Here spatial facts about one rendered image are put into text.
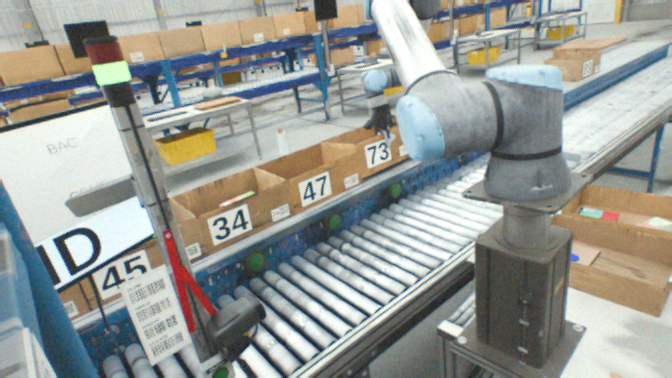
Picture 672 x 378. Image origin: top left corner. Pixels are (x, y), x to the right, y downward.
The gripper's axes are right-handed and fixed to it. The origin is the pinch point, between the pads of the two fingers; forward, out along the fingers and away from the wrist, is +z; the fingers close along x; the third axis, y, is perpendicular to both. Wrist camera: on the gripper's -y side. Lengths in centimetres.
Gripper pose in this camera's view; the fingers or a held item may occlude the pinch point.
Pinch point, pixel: (386, 146)
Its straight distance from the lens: 204.5
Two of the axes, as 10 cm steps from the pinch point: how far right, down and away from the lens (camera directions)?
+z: 3.0, 9.4, 1.8
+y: 7.6, -3.5, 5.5
